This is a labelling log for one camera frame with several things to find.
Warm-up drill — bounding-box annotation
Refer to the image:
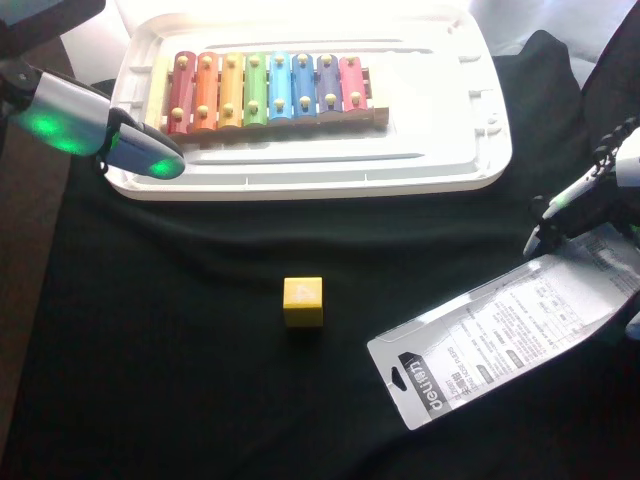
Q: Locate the colourful wooden hand piano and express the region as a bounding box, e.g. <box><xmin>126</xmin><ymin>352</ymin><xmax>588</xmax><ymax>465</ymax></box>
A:
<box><xmin>147</xmin><ymin>49</ymin><xmax>392</xmax><ymax>145</ymax></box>

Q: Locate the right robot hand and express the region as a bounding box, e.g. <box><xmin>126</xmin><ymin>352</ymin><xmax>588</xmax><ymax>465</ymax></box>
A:
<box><xmin>522</xmin><ymin>114</ymin><xmax>640</xmax><ymax>343</ymax></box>

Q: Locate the yellow wooden cube block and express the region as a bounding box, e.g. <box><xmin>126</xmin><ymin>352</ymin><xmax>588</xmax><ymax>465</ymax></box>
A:
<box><xmin>281</xmin><ymin>275</ymin><xmax>325</xmax><ymax>329</ymax></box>

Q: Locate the black table cloth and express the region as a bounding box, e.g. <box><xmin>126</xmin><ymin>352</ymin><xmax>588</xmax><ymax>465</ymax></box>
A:
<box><xmin>0</xmin><ymin>29</ymin><xmax>640</xmax><ymax>480</ymax></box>

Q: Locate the white plastic box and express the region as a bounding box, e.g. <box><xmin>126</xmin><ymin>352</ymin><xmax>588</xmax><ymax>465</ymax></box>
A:
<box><xmin>102</xmin><ymin>10</ymin><xmax>515</xmax><ymax>202</ymax></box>

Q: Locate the clear plastic retail package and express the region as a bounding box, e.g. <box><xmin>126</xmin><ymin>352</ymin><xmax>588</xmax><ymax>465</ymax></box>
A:
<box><xmin>366</xmin><ymin>222</ymin><xmax>640</xmax><ymax>432</ymax></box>

